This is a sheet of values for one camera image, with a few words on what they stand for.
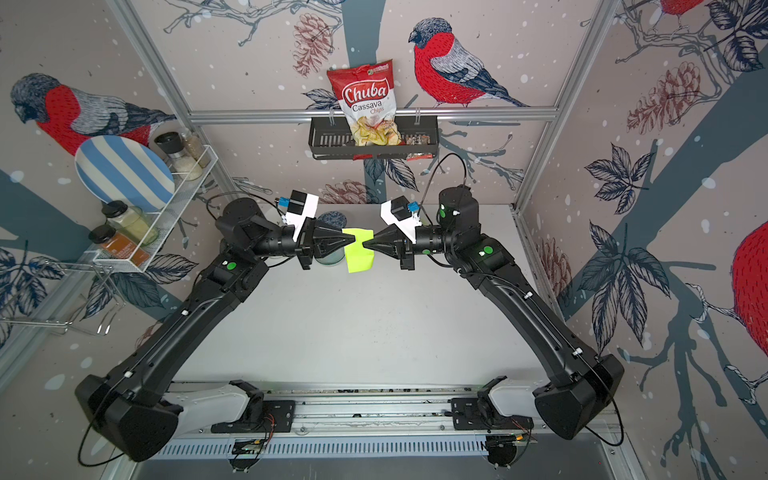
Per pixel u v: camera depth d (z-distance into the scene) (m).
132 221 0.65
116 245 0.61
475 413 0.73
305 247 0.51
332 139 0.95
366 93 0.80
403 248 0.53
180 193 0.76
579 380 0.38
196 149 0.86
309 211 0.49
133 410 0.37
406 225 0.51
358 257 0.59
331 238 0.54
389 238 0.54
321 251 0.56
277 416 0.73
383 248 0.57
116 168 0.70
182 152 0.81
